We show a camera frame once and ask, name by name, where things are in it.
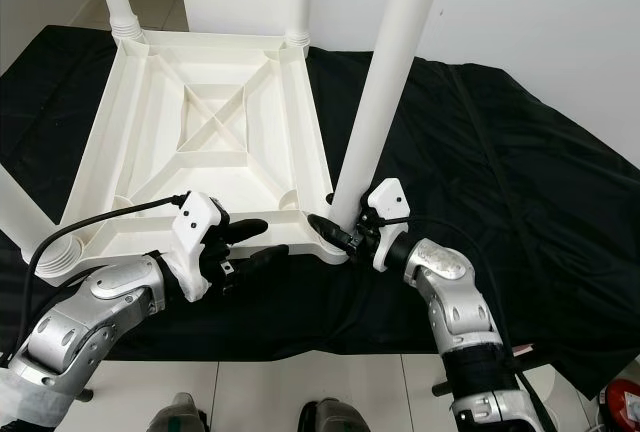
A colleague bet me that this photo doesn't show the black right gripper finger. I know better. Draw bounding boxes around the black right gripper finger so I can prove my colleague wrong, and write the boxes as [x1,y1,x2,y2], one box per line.
[307,214,353,250]

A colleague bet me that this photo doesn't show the white plastic table top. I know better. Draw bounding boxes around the white plastic table top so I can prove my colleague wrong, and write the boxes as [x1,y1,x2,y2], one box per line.
[35,32,353,288]

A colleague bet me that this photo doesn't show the grey left robot leg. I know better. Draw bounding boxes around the grey left robot leg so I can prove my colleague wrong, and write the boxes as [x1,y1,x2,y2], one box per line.
[160,392,211,432]

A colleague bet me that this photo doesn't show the grey robot leg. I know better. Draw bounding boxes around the grey robot leg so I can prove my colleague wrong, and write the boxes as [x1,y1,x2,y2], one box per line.
[300,399,366,432]
[160,392,211,432]

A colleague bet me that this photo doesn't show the grey right robot leg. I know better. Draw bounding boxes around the grey right robot leg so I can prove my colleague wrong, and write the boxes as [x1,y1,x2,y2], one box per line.
[300,399,366,432]

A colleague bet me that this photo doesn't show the black table cloth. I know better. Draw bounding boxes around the black table cloth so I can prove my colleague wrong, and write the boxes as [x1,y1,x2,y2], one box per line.
[0,24,640,398]

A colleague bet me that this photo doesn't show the white round base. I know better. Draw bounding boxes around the white round base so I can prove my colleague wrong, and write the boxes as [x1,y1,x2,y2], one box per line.
[525,367,566,413]

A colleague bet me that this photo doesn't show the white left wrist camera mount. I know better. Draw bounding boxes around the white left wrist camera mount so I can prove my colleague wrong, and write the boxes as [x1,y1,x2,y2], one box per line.
[170,190,229,303]

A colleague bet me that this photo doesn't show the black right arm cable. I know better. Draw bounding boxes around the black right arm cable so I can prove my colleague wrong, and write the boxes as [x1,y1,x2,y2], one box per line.
[380,214,511,353]

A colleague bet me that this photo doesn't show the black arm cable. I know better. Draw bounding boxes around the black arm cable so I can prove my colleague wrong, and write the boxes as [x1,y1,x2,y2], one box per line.
[380,214,511,353]
[15,192,189,283]

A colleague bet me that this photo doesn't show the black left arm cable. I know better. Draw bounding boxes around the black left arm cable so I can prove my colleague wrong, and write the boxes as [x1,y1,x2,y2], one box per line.
[15,192,189,283]

